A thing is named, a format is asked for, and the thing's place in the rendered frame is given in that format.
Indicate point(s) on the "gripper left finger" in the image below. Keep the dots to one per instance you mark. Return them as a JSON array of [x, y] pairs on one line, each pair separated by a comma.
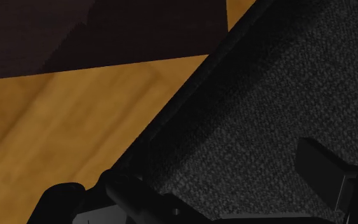
[[126, 194]]

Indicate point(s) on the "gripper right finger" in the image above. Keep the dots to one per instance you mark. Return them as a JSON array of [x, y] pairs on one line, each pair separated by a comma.
[[321, 167]]

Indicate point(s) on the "dark grey fabric sofa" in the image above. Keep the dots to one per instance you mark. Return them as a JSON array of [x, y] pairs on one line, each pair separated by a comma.
[[274, 93]]

